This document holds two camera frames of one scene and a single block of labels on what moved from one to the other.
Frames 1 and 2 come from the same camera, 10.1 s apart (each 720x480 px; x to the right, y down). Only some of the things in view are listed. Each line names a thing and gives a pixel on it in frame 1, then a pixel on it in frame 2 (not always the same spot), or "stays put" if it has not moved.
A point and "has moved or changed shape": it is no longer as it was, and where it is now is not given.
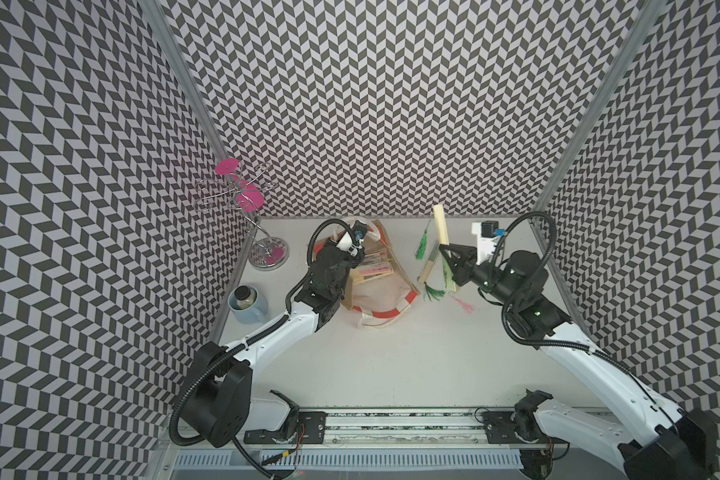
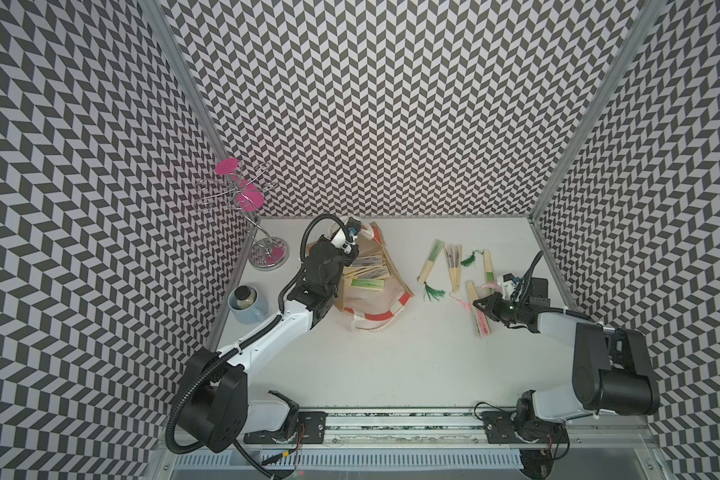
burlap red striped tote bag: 380,289 stays put
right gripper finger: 458,255 -> 485,303
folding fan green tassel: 443,237 has moved or changed shape
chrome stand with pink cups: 244,187 stays put
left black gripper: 356,260 stays put
